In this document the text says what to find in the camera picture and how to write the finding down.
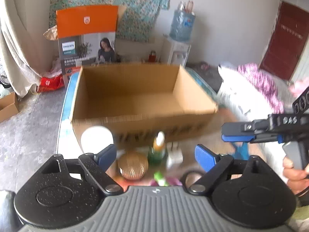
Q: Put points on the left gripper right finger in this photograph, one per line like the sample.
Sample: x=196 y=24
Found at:
x=216 y=167

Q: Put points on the red plastic bag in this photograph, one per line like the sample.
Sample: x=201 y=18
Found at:
x=50 y=84

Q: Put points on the green lip balm tube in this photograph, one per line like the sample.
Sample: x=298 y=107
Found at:
x=160 y=179

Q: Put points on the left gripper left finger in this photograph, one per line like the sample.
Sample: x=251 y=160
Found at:
x=95 y=167

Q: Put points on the beige curtain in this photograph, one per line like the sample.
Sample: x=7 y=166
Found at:
x=25 y=58

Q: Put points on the white supplement bottle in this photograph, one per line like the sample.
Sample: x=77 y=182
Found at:
x=96 y=138

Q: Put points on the white quilted bedding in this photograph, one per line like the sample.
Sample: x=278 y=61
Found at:
x=240 y=96

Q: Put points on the green dropper bottle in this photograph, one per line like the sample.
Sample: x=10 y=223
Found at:
x=157 y=151

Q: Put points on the gold lid cream jar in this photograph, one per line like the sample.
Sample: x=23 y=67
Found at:
x=133 y=165

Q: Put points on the floral teal cloth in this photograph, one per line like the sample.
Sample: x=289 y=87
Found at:
x=113 y=4

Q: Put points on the dark red door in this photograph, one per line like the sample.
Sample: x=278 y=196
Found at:
x=287 y=41

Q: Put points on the white usb charger plug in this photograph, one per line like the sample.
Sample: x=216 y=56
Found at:
x=175 y=155

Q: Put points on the orange philips product box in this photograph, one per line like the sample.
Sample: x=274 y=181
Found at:
x=86 y=36

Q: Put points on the small cardboard box on floor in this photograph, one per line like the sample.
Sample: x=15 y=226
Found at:
x=9 y=106

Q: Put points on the black electrical tape roll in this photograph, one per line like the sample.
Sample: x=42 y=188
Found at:
x=190 y=177

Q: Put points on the pink plastic lid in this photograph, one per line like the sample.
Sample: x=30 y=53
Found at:
x=171 y=180

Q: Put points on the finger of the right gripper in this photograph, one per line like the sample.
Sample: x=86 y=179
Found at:
x=259 y=138
x=254 y=127

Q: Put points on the blue water jug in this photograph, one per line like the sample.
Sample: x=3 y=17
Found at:
x=182 y=22

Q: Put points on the brown cardboard box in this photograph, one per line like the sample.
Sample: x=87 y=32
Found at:
x=136 y=101

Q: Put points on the white water dispenser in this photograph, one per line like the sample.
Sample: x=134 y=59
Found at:
x=174 y=52

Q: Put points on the right hand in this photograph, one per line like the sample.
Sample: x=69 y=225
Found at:
x=297 y=179

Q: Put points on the pink patterned cloth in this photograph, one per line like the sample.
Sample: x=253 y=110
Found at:
x=264 y=83

